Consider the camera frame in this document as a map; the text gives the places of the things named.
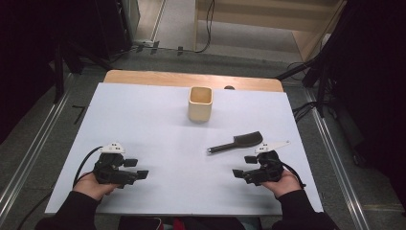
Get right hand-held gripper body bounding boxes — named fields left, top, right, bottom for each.
left=242, top=140, right=291, bottom=187

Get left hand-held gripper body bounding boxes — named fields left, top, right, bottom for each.
left=93, top=142, right=139, bottom=190

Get black brush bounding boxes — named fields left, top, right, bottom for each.
left=206, top=130, right=264, bottom=156

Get beige square cup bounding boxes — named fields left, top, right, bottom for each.
left=187, top=85, right=214, bottom=124

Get person's left hand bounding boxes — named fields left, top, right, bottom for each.
left=72, top=172, right=121, bottom=202

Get person's right hand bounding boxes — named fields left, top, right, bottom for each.
left=261, top=168, right=303, bottom=199

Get black metal stand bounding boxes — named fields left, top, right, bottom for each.
left=51, top=37, right=113, bottom=105
left=275, top=47, right=334, bottom=119

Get dark curtain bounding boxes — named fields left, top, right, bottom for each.
left=331, top=0, right=406, bottom=200
left=0, top=0, right=66, bottom=146

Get light wooden shelf unit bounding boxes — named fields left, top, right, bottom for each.
left=192, top=0, right=349, bottom=63

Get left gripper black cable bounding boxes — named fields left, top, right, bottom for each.
left=15, top=146, right=103, bottom=230

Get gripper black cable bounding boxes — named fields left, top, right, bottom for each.
left=15, top=146, right=103, bottom=230
left=280, top=162, right=307, bottom=189

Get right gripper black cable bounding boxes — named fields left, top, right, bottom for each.
left=280, top=162, right=307, bottom=189

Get metal floor rail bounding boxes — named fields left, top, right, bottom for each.
left=0, top=73, right=77, bottom=222
left=302, top=86, right=372, bottom=230

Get black floor cables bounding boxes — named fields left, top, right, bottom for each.
left=291, top=101, right=319, bottom=125

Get black hanging cable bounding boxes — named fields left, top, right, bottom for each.
left=193, top=0, right=215, bottom=54

